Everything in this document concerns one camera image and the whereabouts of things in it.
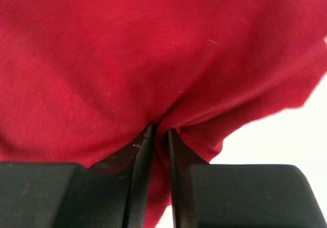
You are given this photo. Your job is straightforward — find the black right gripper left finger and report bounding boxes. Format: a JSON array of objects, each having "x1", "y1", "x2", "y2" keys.
[{"x1": 1, "y1": 125, "x2": 155, "y2": 227}]

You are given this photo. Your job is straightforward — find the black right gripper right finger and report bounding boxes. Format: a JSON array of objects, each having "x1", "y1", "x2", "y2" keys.
[{"x1": 168, "y1": 129, "x2": 326, "y2": 227}]

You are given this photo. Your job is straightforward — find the red t shirt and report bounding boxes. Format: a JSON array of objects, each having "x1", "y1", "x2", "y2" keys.
[{"x1": 1, "y1": 0, "x2": 326, "y2": 227}]

